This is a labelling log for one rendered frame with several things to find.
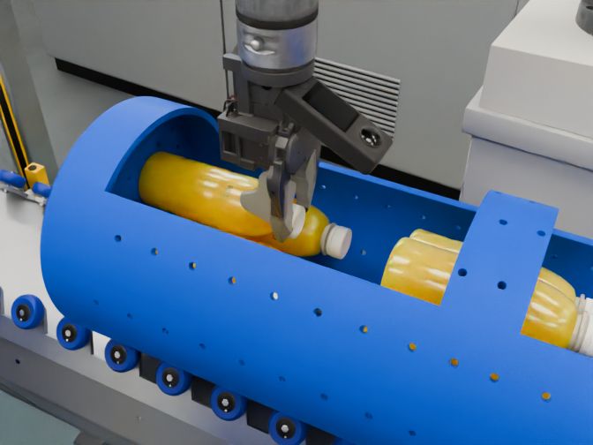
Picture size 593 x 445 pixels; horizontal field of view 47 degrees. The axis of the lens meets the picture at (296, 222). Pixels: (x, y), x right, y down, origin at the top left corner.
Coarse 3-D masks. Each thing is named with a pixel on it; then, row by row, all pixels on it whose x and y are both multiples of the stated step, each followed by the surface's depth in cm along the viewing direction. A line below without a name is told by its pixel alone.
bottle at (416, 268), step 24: (408, 240) 64; (408, 264) 62; (432, 264) 62; (408, 288) 62; (432, 288) 61; (552, 288) 60; (528, 312) 58; (552, 312) 58; (576, 312) 59; (552, 336) 58; (576, 336) 58
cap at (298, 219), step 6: (294, 204) 76; (294, 210) 75; (300, 210) 76; (294, 216) 75; (300, 216) 76; (294, 222) 75; (300, 222) 77; (294, 228) 76; (300, 228) 78; (294, 234) 76
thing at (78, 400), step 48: (0, 192) 111; (0, 240) 102; (0, 336) 91; (96, 336) 88; (0, 384) 108; (48, 384) 90; (96, 384) 86; (96, 432) 102; (144, 432) 85; (192, 432) 81
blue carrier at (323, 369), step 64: (128, 128) 70; (192, 128) 86; (64, 192) 68; (128, 192) 79; (320, 192) 84; (384, 192) 79; (64, 256) 68; (128, 256) 65; (192, 256) 62; (256, 256) 60; (320, 256) 87; (384, 256) 84; (512, 256) 56; (576, 256) 72; (128, 320) 68; (192, 320) 63; (256, 320) 60; (320, 320) 58; (384, 320) 56; (448, 320) 54; (512, 320) 53; (256, 384) 64; (320, 384) 60; (384, 384) 57; (448, 384) 54; (512, 384) 52; (576, 384) 51
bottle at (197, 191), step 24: (144, 168) 80; (168, 168) 79; (192, 168) 79; (216, 168) 79; (144, 192) 80; (168, 192) 79; (192, 192) 77; (216, 192) 76; (240, 192) 76; (192, 216) 79; (216, 216) 77; (240, 216) 76
